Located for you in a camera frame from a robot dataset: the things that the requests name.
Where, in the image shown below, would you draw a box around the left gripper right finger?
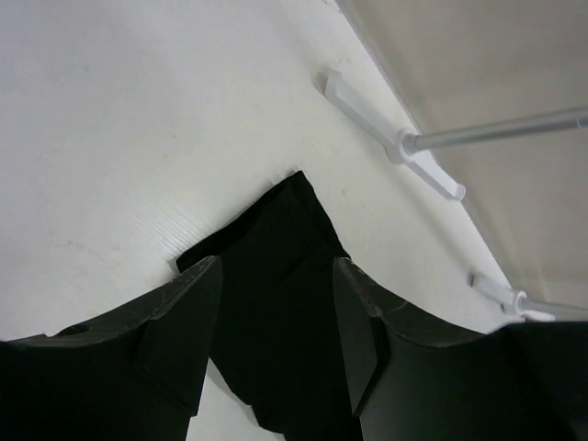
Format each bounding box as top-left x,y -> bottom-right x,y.
333,258 -> 587,440

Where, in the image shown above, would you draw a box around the white clothes rack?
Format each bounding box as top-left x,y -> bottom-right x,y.
324,71 -> 587,322

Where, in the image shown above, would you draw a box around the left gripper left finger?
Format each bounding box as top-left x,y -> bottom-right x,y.
1,256 -> 222,440

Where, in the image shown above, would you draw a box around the black trousers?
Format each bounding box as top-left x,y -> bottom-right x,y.
176,172 -> 362,440

